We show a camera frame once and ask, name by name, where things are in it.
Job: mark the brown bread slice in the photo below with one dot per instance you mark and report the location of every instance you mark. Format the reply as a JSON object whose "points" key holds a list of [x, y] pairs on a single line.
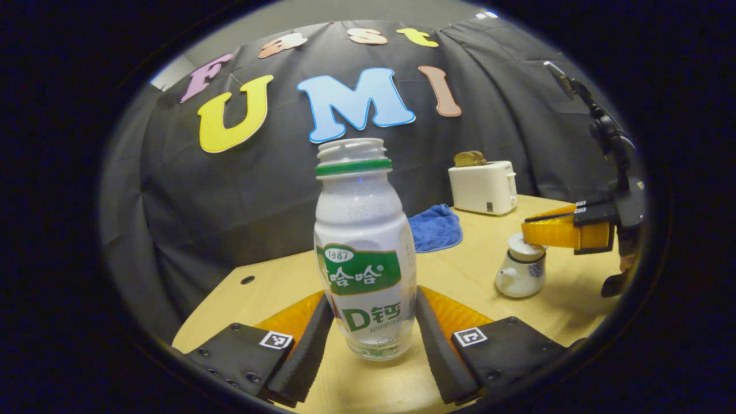
{"points": [[463, 159], [480, 157]]}

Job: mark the white toaster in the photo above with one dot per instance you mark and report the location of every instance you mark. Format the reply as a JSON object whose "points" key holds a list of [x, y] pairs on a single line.
{"points": [[483, 187]]}

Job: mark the white water bottle green label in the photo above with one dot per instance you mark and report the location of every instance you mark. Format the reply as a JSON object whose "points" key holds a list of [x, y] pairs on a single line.
{"points": [[362, 230]]}

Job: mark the blue towel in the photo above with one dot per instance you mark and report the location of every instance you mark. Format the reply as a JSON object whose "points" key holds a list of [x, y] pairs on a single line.
{"points": [[437, 230]]}

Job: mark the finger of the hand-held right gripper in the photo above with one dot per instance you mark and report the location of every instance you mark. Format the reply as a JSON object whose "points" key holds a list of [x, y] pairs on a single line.
{"points": [[552, 233], [598, 214]]}

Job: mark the black backdrop cloth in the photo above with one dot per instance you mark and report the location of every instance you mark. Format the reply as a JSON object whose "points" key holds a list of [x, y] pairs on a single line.
{"points": [[241, 195]]}

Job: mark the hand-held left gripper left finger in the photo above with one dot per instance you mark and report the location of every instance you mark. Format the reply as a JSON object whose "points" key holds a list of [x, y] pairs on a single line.
{"points": [[302, 362]]}

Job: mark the white teacup blue pattern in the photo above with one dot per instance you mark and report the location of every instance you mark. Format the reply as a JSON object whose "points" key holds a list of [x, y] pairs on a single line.
{"points": [[520, 279]]}

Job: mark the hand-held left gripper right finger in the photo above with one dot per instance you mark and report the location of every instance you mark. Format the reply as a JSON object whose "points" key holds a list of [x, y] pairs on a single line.
{"points": [[445, 368]]}

